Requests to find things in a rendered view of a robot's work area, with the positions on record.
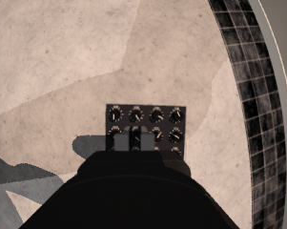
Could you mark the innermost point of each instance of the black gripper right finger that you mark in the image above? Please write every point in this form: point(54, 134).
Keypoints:
point(146, 140)

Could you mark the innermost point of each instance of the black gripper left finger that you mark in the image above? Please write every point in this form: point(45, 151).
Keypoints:
point(123, 141)

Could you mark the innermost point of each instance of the black knob box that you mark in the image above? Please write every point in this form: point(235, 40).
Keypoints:
point(169, 125)

